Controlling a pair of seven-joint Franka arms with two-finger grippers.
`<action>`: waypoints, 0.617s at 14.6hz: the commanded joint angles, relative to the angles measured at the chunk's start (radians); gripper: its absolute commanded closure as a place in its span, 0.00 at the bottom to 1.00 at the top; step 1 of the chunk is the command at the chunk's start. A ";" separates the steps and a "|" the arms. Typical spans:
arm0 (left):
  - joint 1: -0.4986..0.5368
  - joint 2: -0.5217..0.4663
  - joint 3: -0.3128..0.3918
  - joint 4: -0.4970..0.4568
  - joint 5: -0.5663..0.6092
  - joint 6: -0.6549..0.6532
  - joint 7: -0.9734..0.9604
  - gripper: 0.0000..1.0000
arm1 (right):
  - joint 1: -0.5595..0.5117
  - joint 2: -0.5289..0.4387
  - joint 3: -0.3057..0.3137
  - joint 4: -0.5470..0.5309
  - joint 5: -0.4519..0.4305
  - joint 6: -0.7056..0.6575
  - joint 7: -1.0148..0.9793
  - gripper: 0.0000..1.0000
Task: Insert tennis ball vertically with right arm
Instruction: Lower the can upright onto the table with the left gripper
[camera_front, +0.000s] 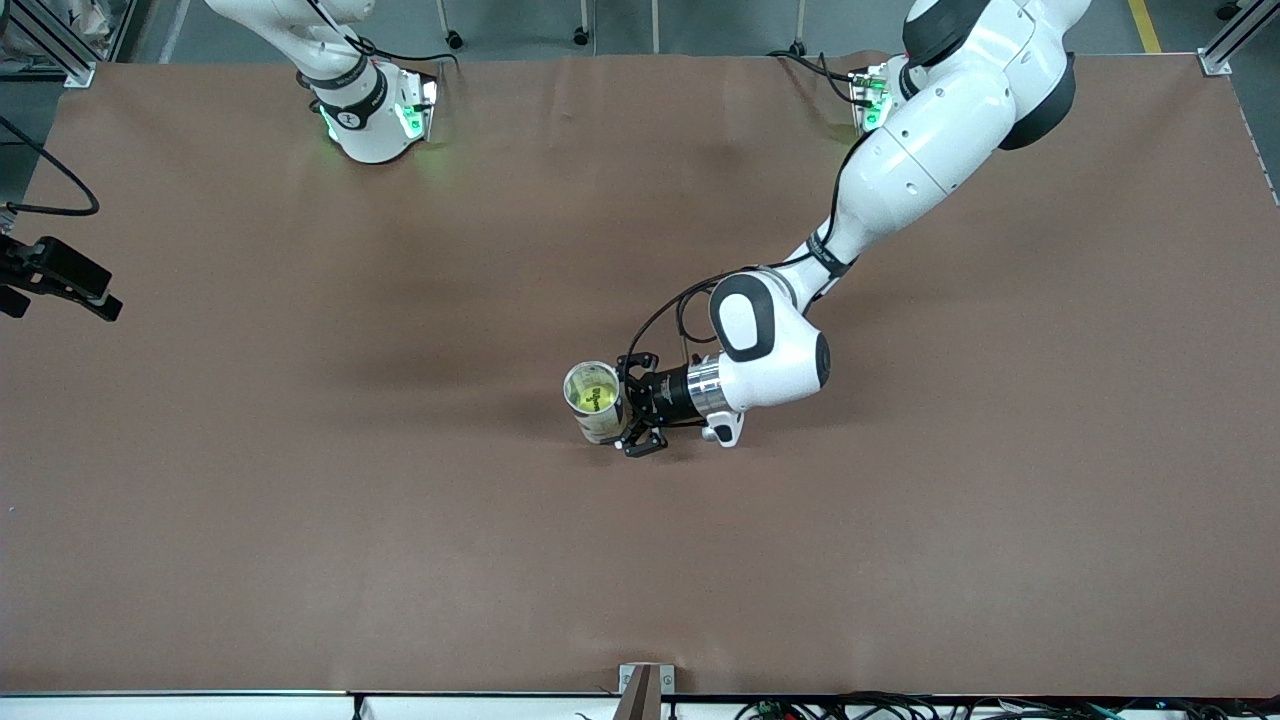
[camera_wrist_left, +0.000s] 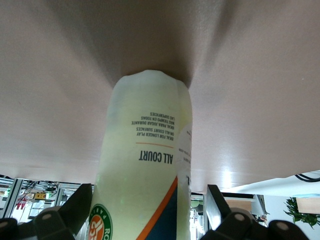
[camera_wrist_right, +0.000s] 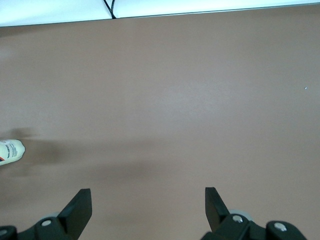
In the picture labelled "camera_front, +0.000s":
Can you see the black castor wheel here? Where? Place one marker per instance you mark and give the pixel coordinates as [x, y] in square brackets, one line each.
[1228, 10]

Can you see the clear tennis ball can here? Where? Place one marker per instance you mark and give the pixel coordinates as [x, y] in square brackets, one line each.
[600, 430]

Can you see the yellow-green tennis ball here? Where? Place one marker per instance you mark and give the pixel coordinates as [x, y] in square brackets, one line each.
[593, 397]

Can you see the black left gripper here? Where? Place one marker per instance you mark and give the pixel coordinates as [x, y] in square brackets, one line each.
[664, 393]

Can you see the metal bracket with wooden post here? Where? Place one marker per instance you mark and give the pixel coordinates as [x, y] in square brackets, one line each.
[645, 690]

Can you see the white thin pole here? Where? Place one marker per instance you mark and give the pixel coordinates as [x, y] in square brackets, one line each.
[655, 25]

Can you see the white table edge rail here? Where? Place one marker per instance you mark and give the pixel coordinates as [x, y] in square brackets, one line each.
[200, 708]

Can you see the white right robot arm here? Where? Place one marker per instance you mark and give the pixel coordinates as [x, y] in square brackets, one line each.
[370, 130]

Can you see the metal leg with castor wheel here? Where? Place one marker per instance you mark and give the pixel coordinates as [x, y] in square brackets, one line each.
[581, 38]
[454, 40]
[797, 47]

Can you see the brown table cover sheet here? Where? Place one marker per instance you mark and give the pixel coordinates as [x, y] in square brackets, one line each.
[640, 550]

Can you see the aluminium frame profile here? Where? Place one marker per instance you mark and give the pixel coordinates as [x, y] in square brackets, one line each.
[80, 60]
[1225, 50]

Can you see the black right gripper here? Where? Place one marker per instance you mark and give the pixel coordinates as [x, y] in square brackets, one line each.
[50, 268]

